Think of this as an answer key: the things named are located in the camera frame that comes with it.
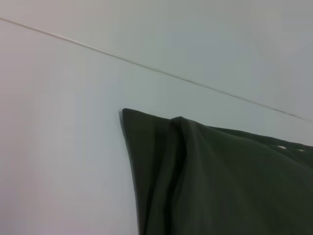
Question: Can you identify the dark green t-shirt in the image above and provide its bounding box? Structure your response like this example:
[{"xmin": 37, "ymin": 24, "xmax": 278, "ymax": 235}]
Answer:
[{"xmin": 121, "ymin": 108, "xmax": 313, "ymax": 235}]

